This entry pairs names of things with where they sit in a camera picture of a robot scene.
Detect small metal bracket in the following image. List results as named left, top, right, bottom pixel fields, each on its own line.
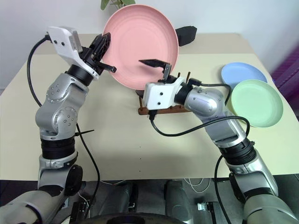
left=197, top=201, right=213, bottom=212

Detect thin white cable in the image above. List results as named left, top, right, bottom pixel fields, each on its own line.
left=183, top=178, right=211, bottom=194

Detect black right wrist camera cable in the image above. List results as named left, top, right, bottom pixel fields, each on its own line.
left=148, top=110, right=252, bottom=224

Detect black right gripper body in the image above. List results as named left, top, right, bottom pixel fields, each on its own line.
left=159, top=63, right=178, bottom=84

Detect green plant leaves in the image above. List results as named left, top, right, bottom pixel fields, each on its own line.
left=100, top=0, right=136, bottom=11

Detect black left gripper slim finger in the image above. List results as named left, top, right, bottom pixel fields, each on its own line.
left=95, top=60, right=118, bottom=73

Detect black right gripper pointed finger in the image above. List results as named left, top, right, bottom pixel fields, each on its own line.
left=138, top=58, right=169, bottom=69

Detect purple object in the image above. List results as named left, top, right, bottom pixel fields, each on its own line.
left=270, top=43, right=299, bottom=115

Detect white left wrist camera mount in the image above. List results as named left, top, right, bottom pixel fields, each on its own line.
left=46, top=26, right=104, bottom=81

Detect pink plate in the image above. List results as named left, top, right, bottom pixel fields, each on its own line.
left=102, top=5, right=180, bottom=91

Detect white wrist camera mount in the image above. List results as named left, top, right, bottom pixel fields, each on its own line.
left=143, top=76, right=188, bottom=111
left=46, top=26, right=104, bottom=81

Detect wooden dish rack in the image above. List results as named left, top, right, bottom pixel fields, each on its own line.
left=135, top=71, right=195, bottom=116

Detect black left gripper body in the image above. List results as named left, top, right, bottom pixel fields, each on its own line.
left=80, top=38, right=105, bottom=69

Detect black cable tie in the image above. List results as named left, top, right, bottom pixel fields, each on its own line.
left=73, top=129, right=95, bottom=139

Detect small black box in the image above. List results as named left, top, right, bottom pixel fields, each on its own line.
left=69, top=201, right=91, bottom=222

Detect blue plate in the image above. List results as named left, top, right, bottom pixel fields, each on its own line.
left=221, top=62, right=268, bottom=90

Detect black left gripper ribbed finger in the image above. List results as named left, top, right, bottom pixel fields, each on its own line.
left=94, top=32, right=112, bottom=62

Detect dark grey rounded shape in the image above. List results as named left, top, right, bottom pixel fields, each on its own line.
left=163, top=179, right=196, bottom=218
left=98, top=181, right=139, bottom=212

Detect green plate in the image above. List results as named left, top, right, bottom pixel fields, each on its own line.
left=229, top=79, right=284, bottom=128

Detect black round disc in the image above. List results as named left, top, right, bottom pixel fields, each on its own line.
left=85, top=210, right=189, bottom=224

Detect black angular object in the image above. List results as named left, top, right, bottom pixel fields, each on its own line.
left=175, top=26, right=198, bottom=47

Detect black right arm plug cable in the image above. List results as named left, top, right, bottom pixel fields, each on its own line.
left=188, top=78, right=233, bottom=115

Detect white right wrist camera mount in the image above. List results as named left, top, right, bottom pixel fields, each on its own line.
left=143, top=76, right=188, bottom=111

